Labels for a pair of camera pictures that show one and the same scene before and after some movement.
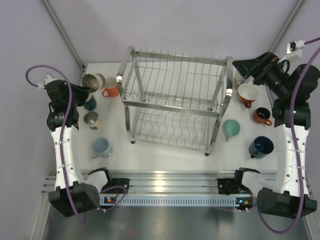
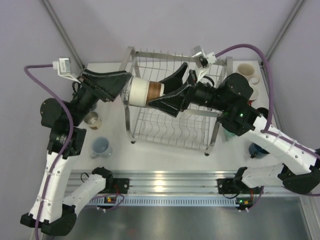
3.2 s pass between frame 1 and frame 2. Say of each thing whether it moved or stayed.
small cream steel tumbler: stayed
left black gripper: moved
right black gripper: moved
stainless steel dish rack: stayed
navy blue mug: stayed
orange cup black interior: stayed
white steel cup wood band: moved
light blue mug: stayed
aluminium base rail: stayed
